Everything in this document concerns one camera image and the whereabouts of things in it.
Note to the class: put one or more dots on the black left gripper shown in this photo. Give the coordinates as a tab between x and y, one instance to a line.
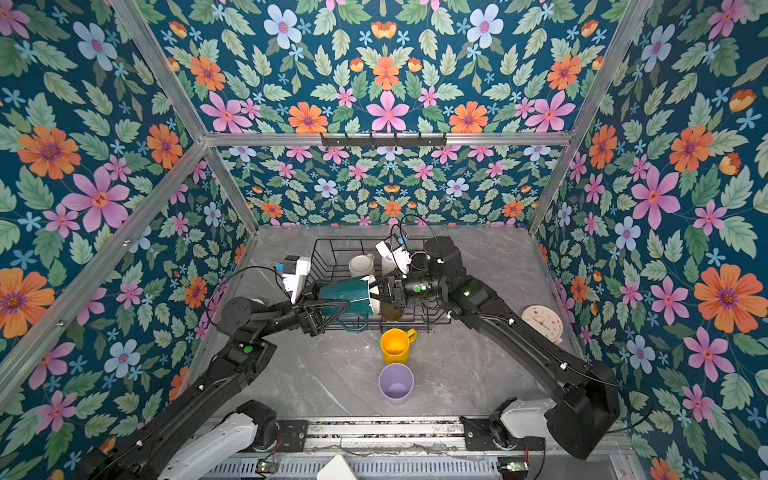
310	320

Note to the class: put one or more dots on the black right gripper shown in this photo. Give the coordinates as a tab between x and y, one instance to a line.
396	292

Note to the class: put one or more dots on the white green mug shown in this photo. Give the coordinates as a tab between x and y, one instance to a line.
357	292

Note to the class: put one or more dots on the olive green glass cup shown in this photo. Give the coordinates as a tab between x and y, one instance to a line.
390	313

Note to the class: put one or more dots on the red white mug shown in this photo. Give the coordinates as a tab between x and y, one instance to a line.
362	265

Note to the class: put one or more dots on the yellow mug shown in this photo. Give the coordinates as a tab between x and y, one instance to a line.
395	345

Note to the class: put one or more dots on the lavender cup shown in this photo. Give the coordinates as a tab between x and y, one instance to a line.
396	382

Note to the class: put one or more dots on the white faceted mug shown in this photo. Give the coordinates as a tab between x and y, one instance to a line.
388	265

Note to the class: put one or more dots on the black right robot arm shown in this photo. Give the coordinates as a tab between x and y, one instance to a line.
585	396

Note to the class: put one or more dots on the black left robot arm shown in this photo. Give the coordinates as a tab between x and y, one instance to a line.
167	447

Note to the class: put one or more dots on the beige round plate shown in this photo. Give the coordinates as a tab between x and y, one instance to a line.
545	321

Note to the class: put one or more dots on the black wire dish rack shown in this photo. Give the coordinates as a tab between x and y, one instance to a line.
329	263

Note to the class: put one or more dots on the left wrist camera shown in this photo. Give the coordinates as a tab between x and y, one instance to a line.
294	271

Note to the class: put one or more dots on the black wall hook rail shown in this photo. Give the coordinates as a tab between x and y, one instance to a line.
371	140

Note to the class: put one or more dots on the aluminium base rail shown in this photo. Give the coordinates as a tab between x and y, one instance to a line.
449	436

